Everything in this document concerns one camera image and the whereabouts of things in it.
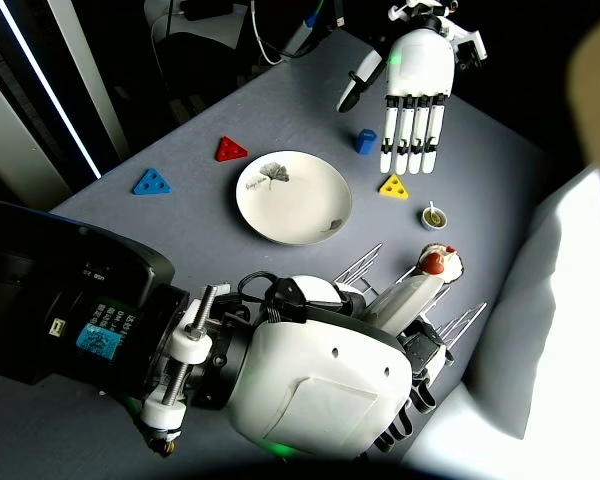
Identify grey plug with blue tip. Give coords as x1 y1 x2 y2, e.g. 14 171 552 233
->
282 9 326 59

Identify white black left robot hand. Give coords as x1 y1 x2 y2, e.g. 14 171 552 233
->
336 27 456 176

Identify cupcake with cream and strawberries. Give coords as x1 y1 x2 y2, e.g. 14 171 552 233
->
413 243 466 286

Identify white plate small ginkgo prints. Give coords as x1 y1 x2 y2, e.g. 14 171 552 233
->
235 150 354 247

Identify blue hexagonal prism block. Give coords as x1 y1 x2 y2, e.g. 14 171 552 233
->
355 128 379 156

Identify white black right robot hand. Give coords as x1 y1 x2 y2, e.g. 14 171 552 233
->
224 272 454 461

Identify red triangle block three holes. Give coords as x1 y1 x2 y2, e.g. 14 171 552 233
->
214 135 249 163

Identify silver wire dish rack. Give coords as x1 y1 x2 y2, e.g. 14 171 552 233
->
333 242 489 381

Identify yellow triangle block three holes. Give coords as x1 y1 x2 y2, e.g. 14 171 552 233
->
378 173 410 201

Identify blue triangle block three holes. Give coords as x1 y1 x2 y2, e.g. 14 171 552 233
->
132 167 173 196

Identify white cable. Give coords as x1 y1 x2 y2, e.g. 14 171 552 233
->
249 0 287 66

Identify white backdrop sheet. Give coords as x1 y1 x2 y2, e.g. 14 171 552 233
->
404 164 600 466

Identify bright white light strip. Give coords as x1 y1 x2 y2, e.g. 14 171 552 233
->
0 0 103 180

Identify pale grey frame post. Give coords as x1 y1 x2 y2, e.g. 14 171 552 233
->
47 0 131 161

